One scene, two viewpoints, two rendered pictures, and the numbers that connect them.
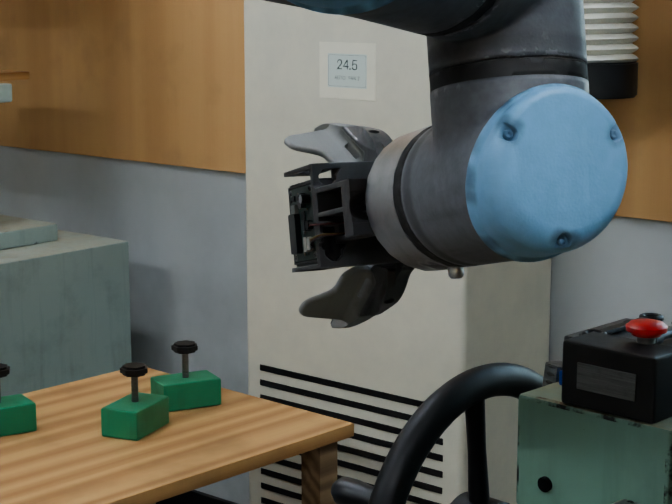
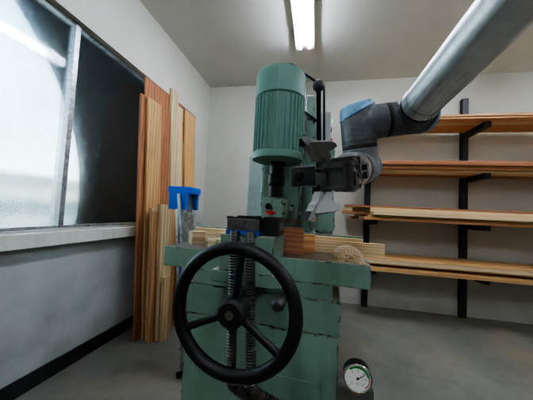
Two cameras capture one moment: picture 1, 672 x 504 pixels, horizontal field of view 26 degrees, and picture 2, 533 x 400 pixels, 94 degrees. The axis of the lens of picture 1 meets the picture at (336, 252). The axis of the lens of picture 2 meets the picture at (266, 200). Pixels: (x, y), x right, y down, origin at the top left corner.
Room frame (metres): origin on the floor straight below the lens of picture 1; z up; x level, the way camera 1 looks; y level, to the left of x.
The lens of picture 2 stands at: (1.38, 0.37, 1.02)
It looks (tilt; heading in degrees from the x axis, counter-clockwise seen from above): 3 degrees up; 241
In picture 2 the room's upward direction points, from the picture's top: 3 degrees clockwise
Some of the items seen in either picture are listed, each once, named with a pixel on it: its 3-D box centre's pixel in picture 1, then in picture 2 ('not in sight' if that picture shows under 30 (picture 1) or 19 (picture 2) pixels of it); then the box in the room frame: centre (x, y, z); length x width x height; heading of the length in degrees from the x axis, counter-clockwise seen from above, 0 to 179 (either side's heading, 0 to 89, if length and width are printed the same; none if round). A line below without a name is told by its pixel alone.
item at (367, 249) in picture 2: not in sight; (295, 244); (0.88, -0.31, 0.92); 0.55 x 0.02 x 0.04; 136
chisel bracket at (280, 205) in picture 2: not in sight; (276, 210); (0.92, -0.38, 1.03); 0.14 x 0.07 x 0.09; 46
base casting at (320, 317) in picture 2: not in sight; (278, 281); (0.85, -0.45, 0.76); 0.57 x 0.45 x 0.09; 46
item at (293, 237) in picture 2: not in sight; (271, 238); (0.98, -0.30, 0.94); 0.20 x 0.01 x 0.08; 136
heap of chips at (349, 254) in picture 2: not in sight; (347, 251); (0.82, -0.14, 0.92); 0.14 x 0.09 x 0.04; 46
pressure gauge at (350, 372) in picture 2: not in sight; (356, 378); (0.89, -0.03, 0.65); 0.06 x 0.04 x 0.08; 136
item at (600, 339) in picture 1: (637, 357); (256, 224); (1.07, -0.23, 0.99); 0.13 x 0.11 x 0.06; 136
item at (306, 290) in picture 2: not in sight; (267, 275); (0.98, -0.32, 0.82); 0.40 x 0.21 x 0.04; 136
